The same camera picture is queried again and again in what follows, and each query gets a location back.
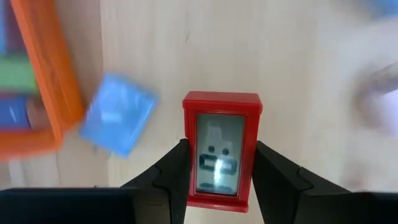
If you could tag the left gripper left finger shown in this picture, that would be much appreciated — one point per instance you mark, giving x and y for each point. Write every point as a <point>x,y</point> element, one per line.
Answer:
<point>164,199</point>

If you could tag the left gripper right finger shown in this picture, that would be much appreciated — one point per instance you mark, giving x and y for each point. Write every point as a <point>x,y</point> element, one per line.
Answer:
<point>280,199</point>

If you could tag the lavender wall charger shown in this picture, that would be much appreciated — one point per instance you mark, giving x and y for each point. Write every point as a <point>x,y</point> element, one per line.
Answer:
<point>118,115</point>

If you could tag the red digital clock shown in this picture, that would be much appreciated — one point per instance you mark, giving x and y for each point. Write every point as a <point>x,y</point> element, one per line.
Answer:
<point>222,102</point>

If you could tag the orange plastic basket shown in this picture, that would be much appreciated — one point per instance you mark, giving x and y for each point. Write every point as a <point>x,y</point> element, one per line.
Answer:
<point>53,77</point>

